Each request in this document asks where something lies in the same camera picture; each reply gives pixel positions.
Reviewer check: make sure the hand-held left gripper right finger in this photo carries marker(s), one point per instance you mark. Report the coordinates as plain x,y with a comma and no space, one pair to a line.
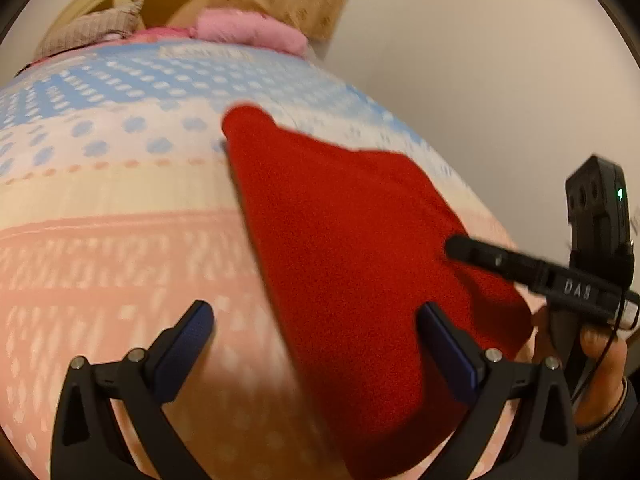
450,345

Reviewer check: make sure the pink bedsheet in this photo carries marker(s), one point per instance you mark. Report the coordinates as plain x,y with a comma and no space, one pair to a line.
155,35

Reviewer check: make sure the red knit garment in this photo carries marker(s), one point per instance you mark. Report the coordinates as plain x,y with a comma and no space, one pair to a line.
350,235

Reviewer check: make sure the striped pillow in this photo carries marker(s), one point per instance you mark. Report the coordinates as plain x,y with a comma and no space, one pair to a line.
85,30

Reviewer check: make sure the polka dot printed blanket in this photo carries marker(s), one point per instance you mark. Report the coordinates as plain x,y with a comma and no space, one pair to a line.
125,210

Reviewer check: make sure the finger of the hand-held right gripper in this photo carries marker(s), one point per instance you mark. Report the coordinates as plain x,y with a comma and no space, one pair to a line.
480,255

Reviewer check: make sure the person's right forearm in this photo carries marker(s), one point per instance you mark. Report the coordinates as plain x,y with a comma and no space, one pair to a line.
625,425

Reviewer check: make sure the pink quilt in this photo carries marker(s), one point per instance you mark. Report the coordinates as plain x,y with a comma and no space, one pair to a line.
250,30

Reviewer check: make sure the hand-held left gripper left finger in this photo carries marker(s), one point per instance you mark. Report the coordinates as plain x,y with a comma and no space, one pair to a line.
190,340

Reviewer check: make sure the person's right hand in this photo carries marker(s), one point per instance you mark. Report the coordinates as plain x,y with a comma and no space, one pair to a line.
602,360

